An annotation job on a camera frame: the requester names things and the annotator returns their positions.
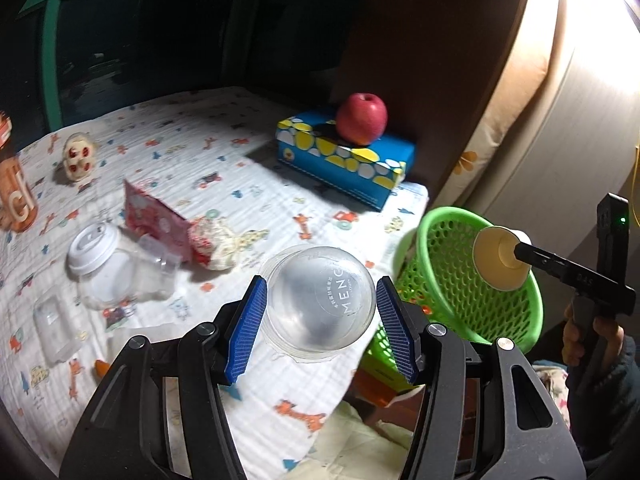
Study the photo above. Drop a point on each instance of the orange peel piece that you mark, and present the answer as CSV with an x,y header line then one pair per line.
x,y
101,369

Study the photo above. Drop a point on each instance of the clear cup with white lid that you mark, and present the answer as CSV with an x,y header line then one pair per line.
x,y
100,260

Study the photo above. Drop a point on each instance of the floral cushion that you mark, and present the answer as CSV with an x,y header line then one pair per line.
x,y
505,120

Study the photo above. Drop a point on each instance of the white paper cup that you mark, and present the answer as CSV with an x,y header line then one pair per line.
x,y
495,260

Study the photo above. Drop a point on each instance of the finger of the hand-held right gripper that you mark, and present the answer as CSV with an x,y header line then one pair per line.
x,y
545,262

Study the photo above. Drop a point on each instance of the clear plastic dome cup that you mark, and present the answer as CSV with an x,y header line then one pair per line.
x,y
320,305

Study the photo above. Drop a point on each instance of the green plastic basket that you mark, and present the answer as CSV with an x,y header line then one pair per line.
x,y
450,280

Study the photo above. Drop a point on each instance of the floral cloth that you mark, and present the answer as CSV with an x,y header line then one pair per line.
x,y
550,385

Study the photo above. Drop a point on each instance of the red snack packet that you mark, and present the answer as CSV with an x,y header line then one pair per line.
x,y
155,220

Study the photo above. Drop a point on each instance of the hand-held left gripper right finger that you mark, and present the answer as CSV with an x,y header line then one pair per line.
x,y
396,332

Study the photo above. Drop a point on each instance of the person's right hand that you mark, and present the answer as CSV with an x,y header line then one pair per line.
x,y
572,340

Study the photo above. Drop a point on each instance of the clear plastic tray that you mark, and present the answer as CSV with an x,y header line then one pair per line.
x,y
55,330

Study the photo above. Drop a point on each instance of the printed blanket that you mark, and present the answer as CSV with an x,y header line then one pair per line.
x,y
210,160

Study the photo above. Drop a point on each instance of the red-white wrapper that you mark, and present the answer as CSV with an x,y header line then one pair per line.
x,y
220,242

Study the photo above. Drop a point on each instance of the blue spotted tissue box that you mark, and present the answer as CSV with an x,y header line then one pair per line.
x,y
345,170

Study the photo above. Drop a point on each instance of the person's right forearm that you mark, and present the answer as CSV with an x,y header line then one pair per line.
x,y
615,400

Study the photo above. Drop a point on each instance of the orange bottle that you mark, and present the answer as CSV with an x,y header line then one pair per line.
x,y
17,195

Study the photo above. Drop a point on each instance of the red apple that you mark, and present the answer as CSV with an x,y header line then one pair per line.
x,y
361,117

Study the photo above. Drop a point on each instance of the brown wooden panel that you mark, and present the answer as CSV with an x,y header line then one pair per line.
x,y
425,35

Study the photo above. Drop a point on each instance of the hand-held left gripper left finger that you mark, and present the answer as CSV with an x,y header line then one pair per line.
x,y
244,332

